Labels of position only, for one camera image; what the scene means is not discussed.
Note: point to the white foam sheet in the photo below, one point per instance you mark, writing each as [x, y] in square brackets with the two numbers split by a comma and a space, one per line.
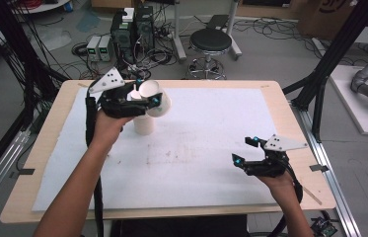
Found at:
[188, 158]

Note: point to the white box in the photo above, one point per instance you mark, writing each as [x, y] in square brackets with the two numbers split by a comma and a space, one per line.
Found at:
[128, 15]

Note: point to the person's right hand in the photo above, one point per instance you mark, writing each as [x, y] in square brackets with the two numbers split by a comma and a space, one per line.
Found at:
[281, 186]

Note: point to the white round table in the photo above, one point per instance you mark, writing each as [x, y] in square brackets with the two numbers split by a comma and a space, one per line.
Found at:
[40, 6]

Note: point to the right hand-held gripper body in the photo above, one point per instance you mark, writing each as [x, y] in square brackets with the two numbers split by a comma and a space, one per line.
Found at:
[270, 166]

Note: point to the grey metal stand leg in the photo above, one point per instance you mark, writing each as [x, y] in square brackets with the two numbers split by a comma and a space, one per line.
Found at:
[234, 33]
[179, 33]

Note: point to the white board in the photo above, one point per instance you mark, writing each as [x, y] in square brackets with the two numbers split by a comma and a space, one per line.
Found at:
[362, 121]

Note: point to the stack of white cups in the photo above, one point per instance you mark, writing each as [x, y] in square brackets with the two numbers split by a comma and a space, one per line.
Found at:
[143, 125]

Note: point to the brown cardboard box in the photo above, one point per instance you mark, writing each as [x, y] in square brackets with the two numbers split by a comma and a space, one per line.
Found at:
[323, 16]

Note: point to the person's dark clothing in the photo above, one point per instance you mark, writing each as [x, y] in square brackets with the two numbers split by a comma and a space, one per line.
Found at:
[178, 227]

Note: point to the thin wooden stick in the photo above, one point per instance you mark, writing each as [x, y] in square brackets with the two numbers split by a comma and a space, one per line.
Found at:
[313, 196]

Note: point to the white paper cup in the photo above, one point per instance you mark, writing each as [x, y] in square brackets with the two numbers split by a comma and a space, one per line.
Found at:
[150, 89]

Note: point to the person's left hand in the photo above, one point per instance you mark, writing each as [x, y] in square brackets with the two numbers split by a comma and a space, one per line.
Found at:
[106, 131]

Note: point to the black computer tower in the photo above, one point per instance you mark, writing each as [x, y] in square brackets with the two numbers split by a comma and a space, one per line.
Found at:
[122, 39]
[144, 28]

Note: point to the black tape piece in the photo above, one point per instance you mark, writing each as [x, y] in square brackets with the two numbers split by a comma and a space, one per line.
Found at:
[27, 171]
[319, 168]

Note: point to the green circuit board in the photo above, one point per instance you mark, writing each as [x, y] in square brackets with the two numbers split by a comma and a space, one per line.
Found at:
[324, 227]

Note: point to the black frame post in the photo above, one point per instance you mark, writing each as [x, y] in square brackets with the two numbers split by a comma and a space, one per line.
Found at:
[14, 42]
[336, 56]

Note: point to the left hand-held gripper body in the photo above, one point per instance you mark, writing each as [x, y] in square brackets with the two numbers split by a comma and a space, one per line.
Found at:
[115, 102]

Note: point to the black round stool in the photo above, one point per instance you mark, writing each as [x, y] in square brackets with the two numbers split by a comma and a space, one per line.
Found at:
[210, 39]

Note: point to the grey power supply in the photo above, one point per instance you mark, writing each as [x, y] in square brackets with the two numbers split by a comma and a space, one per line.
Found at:
[93, 47]
[105, 47]

